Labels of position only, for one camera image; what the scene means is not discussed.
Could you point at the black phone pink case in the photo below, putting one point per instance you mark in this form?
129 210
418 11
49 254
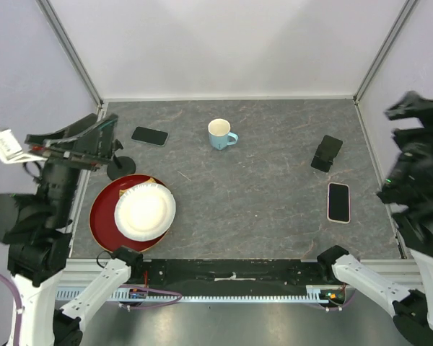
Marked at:
338 203

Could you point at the white paper plate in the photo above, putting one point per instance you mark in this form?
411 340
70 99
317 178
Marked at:
145 211

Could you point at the black folding phone stand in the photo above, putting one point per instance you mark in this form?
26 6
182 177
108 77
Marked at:
325 153

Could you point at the black round-base phone stand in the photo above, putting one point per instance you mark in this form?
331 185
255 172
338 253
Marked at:
120 166

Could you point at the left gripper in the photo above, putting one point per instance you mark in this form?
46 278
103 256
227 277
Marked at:
94 137

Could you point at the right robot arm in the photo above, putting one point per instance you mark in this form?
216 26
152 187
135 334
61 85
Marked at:
410 309

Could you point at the black phone clear case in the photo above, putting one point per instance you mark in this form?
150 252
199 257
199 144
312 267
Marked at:
150 136

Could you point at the red round tray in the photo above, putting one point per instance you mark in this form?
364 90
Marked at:
102 220

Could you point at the yellow item on tray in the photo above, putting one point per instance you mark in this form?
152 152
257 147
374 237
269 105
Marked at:
122 192

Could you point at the slotted cable duct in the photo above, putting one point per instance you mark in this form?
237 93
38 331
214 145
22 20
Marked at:
311 295

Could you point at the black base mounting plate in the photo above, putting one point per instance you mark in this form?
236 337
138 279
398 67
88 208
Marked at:
231 277

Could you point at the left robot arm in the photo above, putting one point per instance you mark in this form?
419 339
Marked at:
34 227

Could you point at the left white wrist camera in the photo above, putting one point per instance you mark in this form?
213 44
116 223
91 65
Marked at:
11 151

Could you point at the light blue mug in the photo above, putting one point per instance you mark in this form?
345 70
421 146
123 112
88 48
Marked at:
220 134

